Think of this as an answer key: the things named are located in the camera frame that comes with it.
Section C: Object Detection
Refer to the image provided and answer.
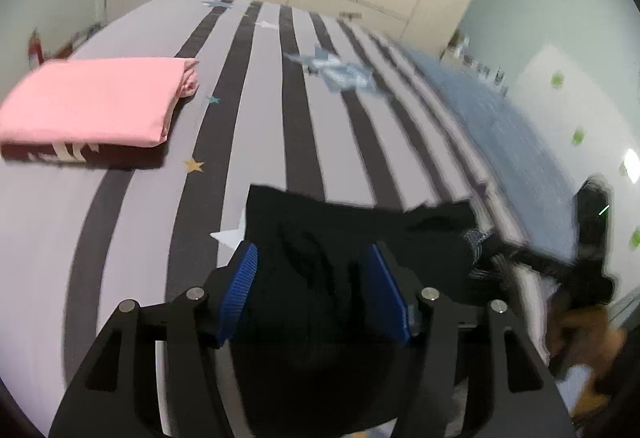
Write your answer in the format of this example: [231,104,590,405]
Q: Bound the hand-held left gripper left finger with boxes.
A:
[50,242,259,438]

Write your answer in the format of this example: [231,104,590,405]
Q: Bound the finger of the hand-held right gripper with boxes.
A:
[465,227,573,281]

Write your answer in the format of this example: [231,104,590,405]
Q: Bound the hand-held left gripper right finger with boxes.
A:
[364,241,576,438]

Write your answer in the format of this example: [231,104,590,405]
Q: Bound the black t-shirt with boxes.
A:
[230,185,496,437]

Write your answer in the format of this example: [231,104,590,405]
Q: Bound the person's right hand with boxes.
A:
[547,301,632,376]

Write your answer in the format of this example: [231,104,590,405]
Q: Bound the light blue blanket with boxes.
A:
[400,46,581,261]

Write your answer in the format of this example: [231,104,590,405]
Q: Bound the maroon folded garment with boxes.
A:
[0,141,167,170]

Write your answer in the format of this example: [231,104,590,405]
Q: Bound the row of small ornaments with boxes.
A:
[442,33,511,95]

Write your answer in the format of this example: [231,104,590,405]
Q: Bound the striped bed sheet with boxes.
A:
[0,0,591,438]

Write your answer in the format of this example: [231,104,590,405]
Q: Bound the pink folded garment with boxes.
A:
[0,57,200,149]

